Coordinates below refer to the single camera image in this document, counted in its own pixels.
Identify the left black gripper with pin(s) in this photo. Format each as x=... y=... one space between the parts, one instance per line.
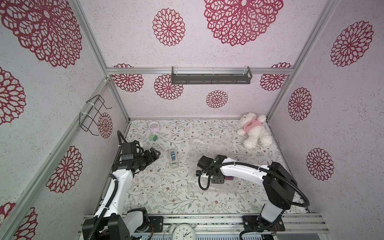
x=152 y=151

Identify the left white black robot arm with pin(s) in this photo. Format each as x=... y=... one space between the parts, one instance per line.
x=109 y=223

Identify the white analog clock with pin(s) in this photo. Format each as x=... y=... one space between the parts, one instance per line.
x=184 y=232

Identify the small green cube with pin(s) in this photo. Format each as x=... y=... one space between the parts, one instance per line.
x=153 y=137

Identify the black wire wall rack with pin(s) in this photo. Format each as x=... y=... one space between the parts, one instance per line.
x=88 y=118

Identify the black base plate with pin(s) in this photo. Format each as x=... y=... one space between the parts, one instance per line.
x=252 y=222
x=153 y=224

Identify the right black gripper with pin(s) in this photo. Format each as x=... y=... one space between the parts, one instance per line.
x=204 y=163

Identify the black wall shelf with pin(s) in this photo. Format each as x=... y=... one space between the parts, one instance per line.
x=212 y=79

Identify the pink tape roll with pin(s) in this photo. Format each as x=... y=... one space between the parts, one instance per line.
x=154 y=127

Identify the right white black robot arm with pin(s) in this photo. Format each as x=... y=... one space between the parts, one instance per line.
x=277 y=182

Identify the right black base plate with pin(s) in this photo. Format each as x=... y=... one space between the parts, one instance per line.
x=252 y=222

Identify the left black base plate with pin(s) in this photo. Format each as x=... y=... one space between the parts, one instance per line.
x=153 y=224

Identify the white teddy bear pink shirt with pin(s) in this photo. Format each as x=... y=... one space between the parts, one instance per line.
x=252 y=126

